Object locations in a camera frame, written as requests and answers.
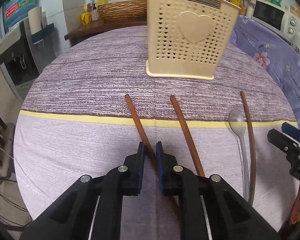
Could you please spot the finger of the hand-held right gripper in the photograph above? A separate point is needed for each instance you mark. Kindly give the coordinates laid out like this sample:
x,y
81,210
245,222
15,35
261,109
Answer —
x,y
297,157
298,133

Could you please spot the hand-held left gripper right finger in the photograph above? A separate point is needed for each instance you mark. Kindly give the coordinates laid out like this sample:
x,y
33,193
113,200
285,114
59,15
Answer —
x,y
165,175

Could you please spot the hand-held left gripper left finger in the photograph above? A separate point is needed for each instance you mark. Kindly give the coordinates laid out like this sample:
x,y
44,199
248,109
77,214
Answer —
x,y
135,175

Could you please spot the reddish brown wooden chopstick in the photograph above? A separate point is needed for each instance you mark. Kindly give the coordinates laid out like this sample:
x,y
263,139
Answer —
x,y
136,120
250,135
185,130

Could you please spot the steel spoon with oval bowl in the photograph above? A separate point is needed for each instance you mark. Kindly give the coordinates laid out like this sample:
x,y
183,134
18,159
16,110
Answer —
x,y
237,120

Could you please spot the cream perforated utensil holder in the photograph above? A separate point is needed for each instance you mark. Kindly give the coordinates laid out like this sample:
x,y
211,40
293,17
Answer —
x,y
190,55

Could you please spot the purple floral cloth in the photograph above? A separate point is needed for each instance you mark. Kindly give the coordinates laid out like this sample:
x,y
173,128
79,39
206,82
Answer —
x,y
270,52

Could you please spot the white microwave oven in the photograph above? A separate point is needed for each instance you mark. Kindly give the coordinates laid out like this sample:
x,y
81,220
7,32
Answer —
x,y
270,17

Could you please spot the small yellowish jar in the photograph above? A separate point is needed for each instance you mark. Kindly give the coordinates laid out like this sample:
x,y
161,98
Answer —
x,y
295,9

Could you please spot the dark wooden cabinet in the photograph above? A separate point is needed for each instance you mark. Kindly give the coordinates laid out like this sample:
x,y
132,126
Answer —
x,y
90,30

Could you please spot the yellow cup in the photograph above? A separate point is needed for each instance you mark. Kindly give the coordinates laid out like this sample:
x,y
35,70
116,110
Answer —
x,y
85,18

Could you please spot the wicker pattern wash basin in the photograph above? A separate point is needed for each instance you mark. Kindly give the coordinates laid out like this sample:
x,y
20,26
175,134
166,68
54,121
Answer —
x,y
122,10

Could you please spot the small floral bottle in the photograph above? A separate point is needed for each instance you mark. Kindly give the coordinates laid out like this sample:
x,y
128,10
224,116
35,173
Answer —
x,y
95,13

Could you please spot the grey water dispenser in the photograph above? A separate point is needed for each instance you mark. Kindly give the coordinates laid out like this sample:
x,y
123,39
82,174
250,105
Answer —
x,y
15,57

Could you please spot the blue cup holder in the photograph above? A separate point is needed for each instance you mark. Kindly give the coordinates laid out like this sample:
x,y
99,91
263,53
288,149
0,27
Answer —
x,y
43,33

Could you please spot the cream paper cup tube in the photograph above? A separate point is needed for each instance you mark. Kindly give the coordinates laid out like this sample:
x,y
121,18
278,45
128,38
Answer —
x,y
35,20

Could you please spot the blue water bottle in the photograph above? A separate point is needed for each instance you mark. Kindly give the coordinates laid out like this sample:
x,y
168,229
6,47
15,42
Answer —
x,y
20,2

